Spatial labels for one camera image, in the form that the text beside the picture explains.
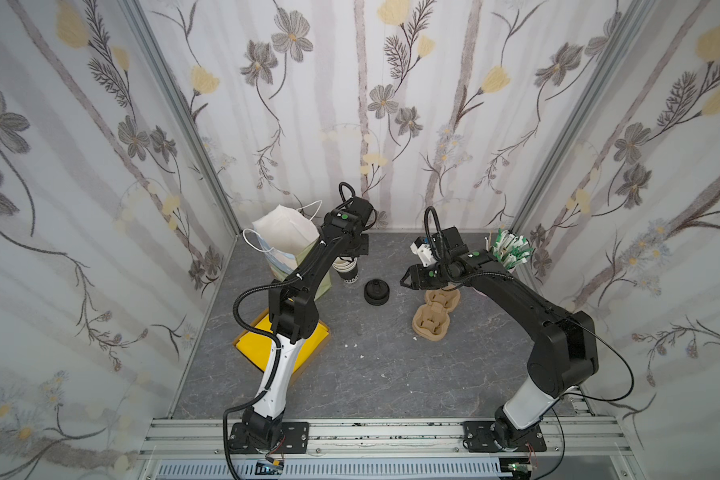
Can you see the yellow napkins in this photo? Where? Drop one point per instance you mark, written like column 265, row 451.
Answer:
column 309, row 342

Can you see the green white wrapped straws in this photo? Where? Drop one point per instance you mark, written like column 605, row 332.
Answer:
column 509, row 249

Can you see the stack of black lids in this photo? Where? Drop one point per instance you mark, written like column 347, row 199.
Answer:
column 376, row 292

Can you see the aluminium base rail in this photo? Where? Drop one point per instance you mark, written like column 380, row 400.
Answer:
column 587, row 447

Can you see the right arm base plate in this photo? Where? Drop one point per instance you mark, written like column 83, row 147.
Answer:
column 501, row 437

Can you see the green white paper bag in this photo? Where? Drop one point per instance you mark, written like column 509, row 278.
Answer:
column 285, row 236

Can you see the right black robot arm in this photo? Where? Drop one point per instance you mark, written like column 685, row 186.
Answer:
column 564, row 345

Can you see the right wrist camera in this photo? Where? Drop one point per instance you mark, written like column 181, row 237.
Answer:
column 423, row 249

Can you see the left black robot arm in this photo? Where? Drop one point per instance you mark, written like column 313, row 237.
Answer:
column 294, row 317

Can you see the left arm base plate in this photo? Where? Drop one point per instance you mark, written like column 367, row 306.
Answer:
column 292, row 439

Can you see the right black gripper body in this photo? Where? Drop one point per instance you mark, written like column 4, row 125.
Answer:
column 420, row 278

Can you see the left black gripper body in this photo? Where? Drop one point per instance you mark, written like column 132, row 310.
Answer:
column 357, row 245

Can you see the brown pulp cup carrier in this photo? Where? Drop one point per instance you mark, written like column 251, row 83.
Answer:
column 432, row 319

